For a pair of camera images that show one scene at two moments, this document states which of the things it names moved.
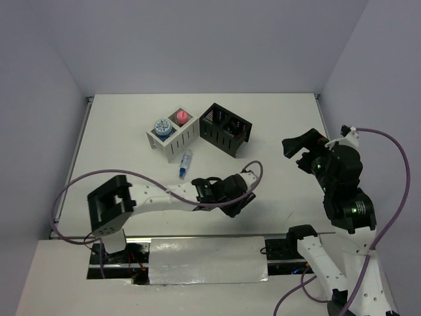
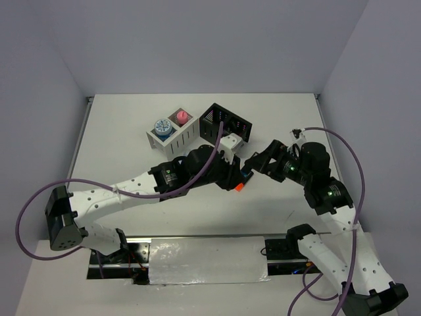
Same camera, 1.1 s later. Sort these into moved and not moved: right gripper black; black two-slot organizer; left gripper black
Moved: left gripper black; right gripper black
Not moved: black two-slot organizer
